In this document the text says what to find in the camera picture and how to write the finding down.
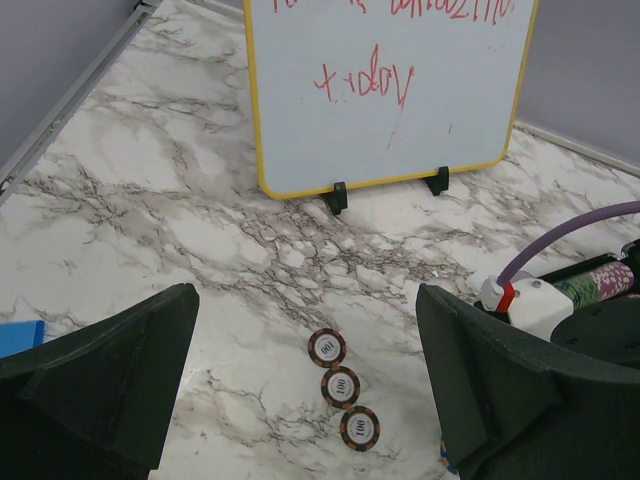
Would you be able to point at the blue plastic box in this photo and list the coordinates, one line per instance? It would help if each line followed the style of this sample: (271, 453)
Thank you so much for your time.
(17, 337)

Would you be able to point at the white whiteboard yellow frame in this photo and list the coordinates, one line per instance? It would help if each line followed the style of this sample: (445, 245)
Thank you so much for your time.
(371, 92)

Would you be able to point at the brown 100 poker chip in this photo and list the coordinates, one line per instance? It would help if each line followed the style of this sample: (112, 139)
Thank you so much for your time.
(326, 348)
(340, 387)
(360, 428)

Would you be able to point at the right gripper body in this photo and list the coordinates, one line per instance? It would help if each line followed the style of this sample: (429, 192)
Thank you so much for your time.
(607, 331)

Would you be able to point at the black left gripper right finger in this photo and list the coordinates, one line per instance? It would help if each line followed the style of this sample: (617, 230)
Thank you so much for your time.
(514, 406)

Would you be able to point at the blue 10 poker chip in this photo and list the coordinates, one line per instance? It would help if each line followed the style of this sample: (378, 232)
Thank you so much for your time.
(445, 458)

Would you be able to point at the black poker chip case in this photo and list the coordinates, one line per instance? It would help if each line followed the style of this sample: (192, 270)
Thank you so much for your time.
(599, 279)

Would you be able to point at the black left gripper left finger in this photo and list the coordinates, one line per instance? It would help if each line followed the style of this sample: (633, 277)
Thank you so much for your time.
(97, 403)

